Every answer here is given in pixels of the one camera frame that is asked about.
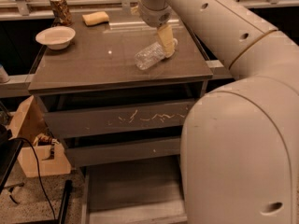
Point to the grey drawer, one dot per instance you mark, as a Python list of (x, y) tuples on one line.
[(128, 146), (80, 114), (145, 191)]

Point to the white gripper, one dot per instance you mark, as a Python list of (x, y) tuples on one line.
[(154, 17)]

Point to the black table edge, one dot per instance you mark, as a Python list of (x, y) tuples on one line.
[(9, 152)]

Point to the grey drawer cabinet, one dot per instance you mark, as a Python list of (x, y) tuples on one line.
[(101, 58)]

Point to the clear plastic water bottle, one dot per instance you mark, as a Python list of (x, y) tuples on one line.
[(150, 56)]

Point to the black stand post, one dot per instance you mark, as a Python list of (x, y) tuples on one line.
[(64, 202)]

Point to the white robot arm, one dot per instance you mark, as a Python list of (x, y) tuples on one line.
[(240, 142)]

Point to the yellow sponge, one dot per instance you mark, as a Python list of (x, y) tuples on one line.
[(95, 18)]

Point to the grey middle drawer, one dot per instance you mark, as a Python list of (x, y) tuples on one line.
[(128, 146)]

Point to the patterned drink can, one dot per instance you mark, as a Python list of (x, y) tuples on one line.
[(61, 11)]

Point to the grey top drawer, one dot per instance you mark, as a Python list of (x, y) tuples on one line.
[(80, 114)]

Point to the cardboard box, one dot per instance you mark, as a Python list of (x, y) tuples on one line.
[(46, 157)]

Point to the white bowl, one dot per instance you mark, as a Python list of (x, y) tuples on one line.
[(56, 38)]

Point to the grey bottom drawer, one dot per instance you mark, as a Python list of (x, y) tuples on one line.
[(145, 191)]

